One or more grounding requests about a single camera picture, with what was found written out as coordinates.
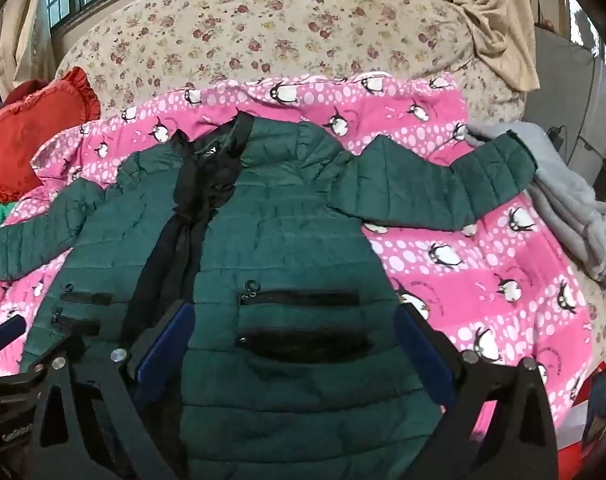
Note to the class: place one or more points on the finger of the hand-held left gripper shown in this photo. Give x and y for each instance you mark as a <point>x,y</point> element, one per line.
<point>5,331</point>
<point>13,381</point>

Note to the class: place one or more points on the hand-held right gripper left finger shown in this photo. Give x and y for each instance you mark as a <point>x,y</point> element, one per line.
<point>163,357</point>

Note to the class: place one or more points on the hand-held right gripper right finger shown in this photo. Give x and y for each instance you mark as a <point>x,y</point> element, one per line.
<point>428,357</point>

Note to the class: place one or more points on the dark green puffer jacket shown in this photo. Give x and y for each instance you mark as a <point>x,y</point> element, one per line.
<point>283,240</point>

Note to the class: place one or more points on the pink penguin print blanket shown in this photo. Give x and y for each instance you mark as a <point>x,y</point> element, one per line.
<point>483,270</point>

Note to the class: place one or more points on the red paper bag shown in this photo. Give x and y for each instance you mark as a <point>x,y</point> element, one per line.
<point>570,460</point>

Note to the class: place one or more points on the red ruffled pillow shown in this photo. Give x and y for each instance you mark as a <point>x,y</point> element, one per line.
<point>28,130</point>

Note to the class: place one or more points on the grey sweater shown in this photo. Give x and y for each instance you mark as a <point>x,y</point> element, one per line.
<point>568,195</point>

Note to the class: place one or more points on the dark red cushion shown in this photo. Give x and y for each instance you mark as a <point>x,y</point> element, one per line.
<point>25,91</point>

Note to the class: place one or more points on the beige hanging curtain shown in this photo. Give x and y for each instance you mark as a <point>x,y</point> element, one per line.
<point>28,25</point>

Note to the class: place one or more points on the grey refrigerator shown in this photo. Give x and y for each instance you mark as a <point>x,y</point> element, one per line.
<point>568,75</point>

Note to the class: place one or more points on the beige draped curtain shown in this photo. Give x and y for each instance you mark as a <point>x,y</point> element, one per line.
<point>498,20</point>

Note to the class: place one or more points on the floral bed sheet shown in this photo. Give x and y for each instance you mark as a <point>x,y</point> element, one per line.
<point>283,25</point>

